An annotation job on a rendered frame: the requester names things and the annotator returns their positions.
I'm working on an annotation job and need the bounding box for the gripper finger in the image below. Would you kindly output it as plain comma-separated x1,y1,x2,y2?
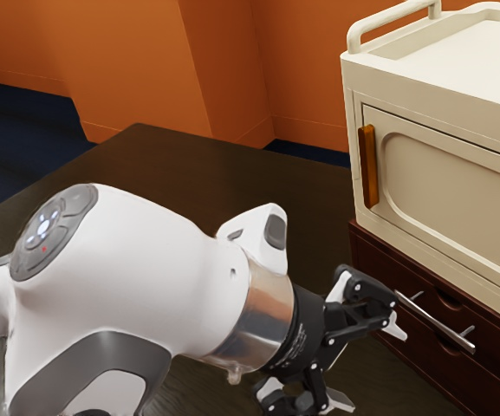
252,367,357,416
324,263,409,343

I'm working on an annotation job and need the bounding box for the dark wood drawer cabinet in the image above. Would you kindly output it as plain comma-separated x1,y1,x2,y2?
347,216,500,416

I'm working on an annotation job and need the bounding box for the cream box with orange handle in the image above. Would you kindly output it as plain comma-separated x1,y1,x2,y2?
339,0,500,302

